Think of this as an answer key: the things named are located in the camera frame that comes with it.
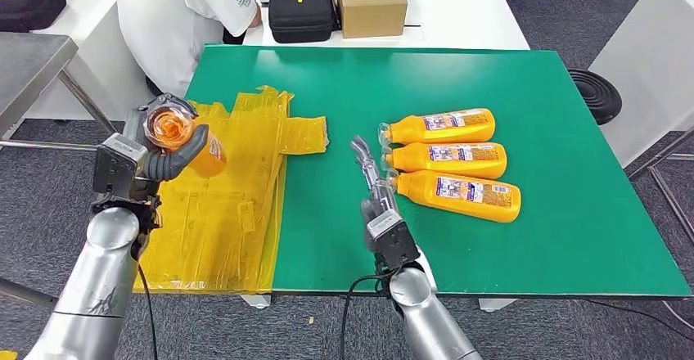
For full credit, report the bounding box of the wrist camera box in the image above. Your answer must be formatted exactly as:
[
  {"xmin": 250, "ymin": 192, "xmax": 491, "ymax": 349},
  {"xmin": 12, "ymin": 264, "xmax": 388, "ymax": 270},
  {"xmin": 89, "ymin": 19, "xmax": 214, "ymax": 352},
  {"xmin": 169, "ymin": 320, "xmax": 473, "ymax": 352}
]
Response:
[
  {"xmin": 92, "ymin": 133, "xmax": 148, "ymax": 199},
  {"xmin": 366, "ymin": 209, "xmax": 421, "ymax": 272}
]

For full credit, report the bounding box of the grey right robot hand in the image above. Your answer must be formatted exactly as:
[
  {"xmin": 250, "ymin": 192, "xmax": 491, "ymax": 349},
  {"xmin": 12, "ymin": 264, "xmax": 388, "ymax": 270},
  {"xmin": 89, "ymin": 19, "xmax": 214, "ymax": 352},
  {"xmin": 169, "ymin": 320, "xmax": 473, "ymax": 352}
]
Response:
[{"xmin": 349, "ymin": 135, "xmax": 403, "ymax": 251}]

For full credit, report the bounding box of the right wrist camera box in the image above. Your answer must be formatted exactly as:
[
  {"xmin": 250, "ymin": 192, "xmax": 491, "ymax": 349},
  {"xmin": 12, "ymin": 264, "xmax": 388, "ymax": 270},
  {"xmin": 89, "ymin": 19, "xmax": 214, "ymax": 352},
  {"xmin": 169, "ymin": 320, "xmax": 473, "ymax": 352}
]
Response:
[{"xmin": 366, "ymin": 209, "xmax": 421, "ymax": 272}]

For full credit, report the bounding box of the black floor cable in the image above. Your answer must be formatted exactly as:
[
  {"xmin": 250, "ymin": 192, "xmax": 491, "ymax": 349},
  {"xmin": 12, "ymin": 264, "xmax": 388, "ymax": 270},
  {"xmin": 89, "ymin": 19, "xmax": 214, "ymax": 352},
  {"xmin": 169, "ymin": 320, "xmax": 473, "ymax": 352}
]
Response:
[{"xmin": 587, "ymin": 298, "xmax": 694, "ymax": 330}]

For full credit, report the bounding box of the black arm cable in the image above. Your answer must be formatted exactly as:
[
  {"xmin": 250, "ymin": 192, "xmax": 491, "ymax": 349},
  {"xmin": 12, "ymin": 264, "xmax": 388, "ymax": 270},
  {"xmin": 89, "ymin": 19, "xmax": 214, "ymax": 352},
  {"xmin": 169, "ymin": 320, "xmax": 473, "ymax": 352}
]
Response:
[
  {"xmin": 338, "ymin": 272, "xmax": 393, "ymax": 360},
  {"xmin": 135, "ymin": 262, "xmax": 160, "ymax": 360}
]

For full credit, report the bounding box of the yellow plastic-wrapped cardboard sheet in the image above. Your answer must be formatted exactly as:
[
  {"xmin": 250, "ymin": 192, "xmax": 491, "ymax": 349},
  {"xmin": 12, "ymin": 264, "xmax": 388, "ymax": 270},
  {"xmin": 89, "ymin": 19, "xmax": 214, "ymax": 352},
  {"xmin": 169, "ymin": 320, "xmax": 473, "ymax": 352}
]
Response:
[{"xmin": 133, "ymin": 85, "xmax": 330, "ymax": 295}]

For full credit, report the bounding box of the person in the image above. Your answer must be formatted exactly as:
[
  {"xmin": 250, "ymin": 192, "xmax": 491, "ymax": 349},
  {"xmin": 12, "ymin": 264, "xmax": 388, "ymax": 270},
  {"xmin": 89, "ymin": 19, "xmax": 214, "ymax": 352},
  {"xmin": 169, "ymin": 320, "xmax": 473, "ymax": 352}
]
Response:
[{"xmin": 116, "ymin": 0, "xmax": 263, "ymax": 98}]

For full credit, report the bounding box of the steel table frame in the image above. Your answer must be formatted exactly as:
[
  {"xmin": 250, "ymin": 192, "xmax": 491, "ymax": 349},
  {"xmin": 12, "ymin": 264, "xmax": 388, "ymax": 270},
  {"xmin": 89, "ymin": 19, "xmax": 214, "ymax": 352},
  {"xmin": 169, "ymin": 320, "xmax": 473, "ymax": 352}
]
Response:
[{"xmin": 626, "ymin": 125, "xmax": 694, "ymax": 245}]

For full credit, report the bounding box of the white desk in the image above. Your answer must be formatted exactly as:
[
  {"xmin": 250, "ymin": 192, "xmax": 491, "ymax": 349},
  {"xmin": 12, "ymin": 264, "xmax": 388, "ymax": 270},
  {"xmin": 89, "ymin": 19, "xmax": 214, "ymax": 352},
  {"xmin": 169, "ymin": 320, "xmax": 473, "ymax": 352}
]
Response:
[
  {"xmin": 0, "ymin": 0, "xmax": 153, "ymax": 123},
  {"xmin": 242, "ymin": 0, "xmax": 531, "ymax": 52},
  {"xmin": 588, "ymin": 0, "xmax": 694, "ymax": 169}
]

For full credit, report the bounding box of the orange detergent bottle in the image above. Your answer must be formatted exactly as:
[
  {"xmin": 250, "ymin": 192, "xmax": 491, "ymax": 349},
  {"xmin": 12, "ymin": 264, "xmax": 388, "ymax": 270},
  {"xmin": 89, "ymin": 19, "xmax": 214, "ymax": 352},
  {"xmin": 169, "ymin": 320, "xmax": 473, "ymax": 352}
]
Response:
[
  {"xmin": 381, "ymin": 142, "xmax": 508, "ymax": 180},
  {"xmin": 143, "ymin": 105, "xmax": 228, "ymax": 180},
  {"xmin": 378, "ymin": 108, "xmax": 497, "ymax": 146},
  {"xmin": 385, "ymin": 169, "xmax": 522, "ymax": 224}
]

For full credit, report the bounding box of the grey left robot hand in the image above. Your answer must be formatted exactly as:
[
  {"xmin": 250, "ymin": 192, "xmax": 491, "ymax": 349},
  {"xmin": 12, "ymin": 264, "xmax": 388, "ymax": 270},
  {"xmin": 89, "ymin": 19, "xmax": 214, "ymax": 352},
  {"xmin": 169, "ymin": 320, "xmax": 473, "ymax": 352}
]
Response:
[{"xmin": 121, "ymin": 92, "xmax": 210, "ymax": 182}]

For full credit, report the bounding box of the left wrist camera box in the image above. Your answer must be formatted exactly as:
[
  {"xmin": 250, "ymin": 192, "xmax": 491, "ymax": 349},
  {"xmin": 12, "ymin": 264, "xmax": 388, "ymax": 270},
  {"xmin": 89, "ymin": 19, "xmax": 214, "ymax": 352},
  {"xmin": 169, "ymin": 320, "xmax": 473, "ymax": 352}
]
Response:
[{"xmin": 92, "ymin": 133, "xmax": 148, "ymax": 199}]

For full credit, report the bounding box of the black zippered case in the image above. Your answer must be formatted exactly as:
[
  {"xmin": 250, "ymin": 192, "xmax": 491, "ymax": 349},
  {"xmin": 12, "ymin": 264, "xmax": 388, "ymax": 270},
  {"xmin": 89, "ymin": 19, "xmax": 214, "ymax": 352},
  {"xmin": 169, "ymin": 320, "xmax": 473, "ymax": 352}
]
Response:
[
  {"xmin": 0, "ymin": 0, "xmax": 68, "ymax": 34},
  {"xmin": 268, "ymin": 0, "xmax": 336, "ymax": 44}
]

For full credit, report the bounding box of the steel table with legs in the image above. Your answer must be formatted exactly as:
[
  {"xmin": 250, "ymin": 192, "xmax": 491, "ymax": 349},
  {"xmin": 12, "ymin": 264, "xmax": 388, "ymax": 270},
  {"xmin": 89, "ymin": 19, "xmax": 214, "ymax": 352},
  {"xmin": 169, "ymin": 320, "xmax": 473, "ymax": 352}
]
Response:
[{"xmin": 0, "ymin": 32, "xmax": 118, "ymax": 310}]

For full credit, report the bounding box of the black ribbed round stool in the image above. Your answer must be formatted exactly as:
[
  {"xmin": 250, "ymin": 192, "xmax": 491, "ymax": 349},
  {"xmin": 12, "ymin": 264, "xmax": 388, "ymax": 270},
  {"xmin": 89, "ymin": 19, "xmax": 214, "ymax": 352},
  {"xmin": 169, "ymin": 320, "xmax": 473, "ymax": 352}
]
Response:
[{"xmin": 567, "ymin": 68, "xmax": 624, "ymax": 127}]

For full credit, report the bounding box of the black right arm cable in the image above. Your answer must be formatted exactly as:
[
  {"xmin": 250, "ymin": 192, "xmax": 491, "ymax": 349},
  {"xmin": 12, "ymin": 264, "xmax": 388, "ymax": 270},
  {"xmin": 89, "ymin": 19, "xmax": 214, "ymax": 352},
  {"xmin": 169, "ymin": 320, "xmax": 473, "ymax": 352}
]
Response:
[{"xmin": 338, "ymin": 272, "xmax": 393, "ymax": 360}]

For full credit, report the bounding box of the green table board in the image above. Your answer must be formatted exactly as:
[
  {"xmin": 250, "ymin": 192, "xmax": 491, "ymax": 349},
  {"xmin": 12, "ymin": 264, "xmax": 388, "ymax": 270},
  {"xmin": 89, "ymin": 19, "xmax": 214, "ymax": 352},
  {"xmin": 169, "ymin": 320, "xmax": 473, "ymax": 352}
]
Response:
[{"xmin": 184, "ymin": 43, "xmax": 692, "ymax": 299}]

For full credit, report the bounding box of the brown cardboard box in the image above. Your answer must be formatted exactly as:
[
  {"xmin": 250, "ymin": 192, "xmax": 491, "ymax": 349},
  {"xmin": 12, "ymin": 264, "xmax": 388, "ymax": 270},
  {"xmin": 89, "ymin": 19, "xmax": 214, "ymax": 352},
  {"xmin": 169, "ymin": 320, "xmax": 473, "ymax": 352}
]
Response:
[{"xmin": 336, "ymin": 0, "xmax": 408, "ymax": 39}]

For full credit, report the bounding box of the white table foot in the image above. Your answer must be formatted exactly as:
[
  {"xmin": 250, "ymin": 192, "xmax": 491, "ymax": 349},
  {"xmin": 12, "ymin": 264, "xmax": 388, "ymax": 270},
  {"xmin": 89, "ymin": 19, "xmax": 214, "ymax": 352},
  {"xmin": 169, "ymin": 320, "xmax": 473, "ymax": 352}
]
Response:
[
  {"xmin": 238, "ymin": 293, "xmax": 271, "ymax": 311},
  {"xmin": 478, "ymin": 298, "xmax": 519, "ymax": 313}
]

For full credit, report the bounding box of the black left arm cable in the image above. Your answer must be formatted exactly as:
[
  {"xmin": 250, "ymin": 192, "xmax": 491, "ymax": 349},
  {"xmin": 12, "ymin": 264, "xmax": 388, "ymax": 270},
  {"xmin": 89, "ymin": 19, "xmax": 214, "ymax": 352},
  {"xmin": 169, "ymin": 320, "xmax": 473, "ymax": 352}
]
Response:
[{"xmin": 135, "ymin": 262, "xmax": 160, "ymax": 360}]

